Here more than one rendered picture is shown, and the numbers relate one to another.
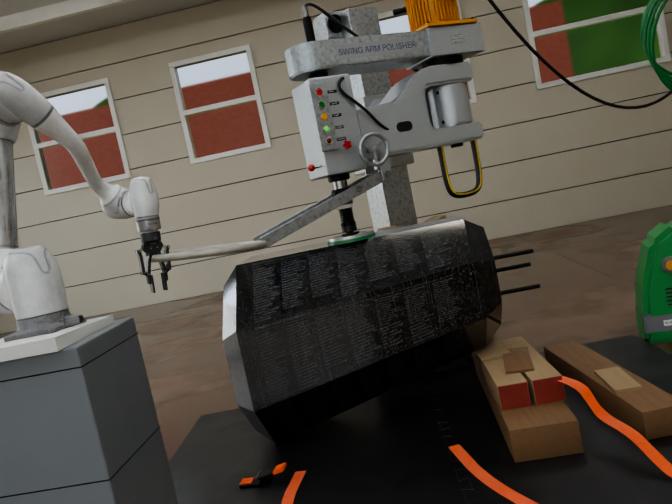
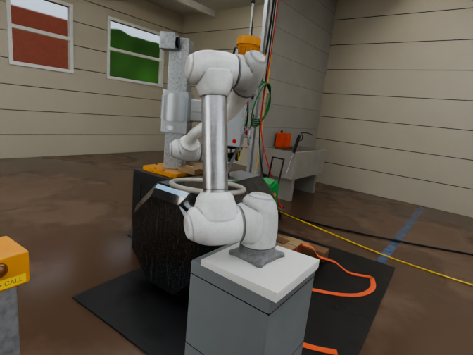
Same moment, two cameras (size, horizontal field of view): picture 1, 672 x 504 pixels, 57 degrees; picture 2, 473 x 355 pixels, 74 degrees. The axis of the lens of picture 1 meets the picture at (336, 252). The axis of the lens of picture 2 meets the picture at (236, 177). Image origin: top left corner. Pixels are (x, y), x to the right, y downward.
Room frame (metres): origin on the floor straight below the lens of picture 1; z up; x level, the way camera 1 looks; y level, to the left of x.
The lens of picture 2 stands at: (1.41, 2.10, 1.43)
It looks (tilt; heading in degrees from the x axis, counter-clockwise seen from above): 12 degrees down; 300
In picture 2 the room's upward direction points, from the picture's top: 6 degrees clockwise
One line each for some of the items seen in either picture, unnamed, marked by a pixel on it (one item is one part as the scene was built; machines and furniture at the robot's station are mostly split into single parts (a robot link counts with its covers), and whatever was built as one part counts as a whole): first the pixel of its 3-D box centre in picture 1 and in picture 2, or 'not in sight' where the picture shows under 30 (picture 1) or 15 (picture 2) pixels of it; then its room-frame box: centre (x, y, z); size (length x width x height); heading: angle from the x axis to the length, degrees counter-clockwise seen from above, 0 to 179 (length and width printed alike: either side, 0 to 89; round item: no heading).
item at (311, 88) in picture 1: (322, 117); (243, 115); (2.66, -0.06, 1.40); 0.08 x 0.03 x 0.28; 113
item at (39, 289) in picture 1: (33, 280); (257, 218); (1.96, 0.96, 1.00); 0.18 x 0.16 x 0.22; 55
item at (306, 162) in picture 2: not in sight; (293, 171); (3.41, -3.40, 0.43); 1.30 x 0.62 x 0.86; 84
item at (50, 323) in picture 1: (50, 321); (260, 247); (1.94, 0.93, 0.86); 0.22 x 0.18 x 0.06; 78
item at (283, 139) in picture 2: not in sight; (284, 139); (3.63, -3.31, 1.00); 0.50 x 0.22 x 0.33; 84
